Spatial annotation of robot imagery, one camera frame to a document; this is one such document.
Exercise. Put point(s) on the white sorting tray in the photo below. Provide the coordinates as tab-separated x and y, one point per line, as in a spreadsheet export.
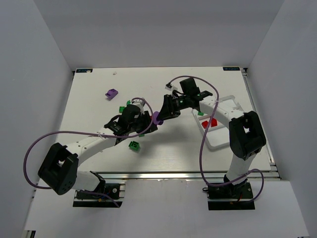
218	129

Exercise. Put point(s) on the green 2x2 lego front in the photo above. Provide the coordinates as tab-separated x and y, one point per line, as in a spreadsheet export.
134	145

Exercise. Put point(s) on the red 2x4 lego brick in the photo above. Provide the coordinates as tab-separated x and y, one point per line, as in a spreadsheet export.
213	123

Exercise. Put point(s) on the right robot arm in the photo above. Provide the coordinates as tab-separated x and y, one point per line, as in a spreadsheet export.
246	135

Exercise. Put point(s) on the table label sticker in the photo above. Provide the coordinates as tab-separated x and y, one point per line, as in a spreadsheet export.
231	68
84	70

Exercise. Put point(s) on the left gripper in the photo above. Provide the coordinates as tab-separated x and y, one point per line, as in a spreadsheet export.
144	121

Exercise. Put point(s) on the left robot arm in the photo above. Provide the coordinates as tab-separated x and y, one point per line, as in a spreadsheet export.
59	169

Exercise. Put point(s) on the right table label sticker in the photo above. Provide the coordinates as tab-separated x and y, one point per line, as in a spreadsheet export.
231	68

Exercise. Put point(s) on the small red lego brick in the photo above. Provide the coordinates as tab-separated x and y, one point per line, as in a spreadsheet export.
205	124

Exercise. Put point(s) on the left table label sticker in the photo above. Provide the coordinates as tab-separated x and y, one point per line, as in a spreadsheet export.
84	70

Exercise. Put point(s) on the purple lego brick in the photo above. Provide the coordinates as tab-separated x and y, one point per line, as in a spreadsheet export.
111	93

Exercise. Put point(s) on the green 2x2 lego brick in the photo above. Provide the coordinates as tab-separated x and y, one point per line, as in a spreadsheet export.
121	109

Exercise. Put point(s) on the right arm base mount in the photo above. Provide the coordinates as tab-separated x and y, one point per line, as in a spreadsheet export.
230	197

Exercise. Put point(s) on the purple round lego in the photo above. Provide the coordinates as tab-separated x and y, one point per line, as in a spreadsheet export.
156	121

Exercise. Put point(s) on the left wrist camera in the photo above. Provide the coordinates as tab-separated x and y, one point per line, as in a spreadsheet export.
140	104

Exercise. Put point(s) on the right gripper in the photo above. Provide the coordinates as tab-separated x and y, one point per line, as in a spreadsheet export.
170	106

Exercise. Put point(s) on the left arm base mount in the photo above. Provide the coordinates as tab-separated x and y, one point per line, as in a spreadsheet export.
104	193

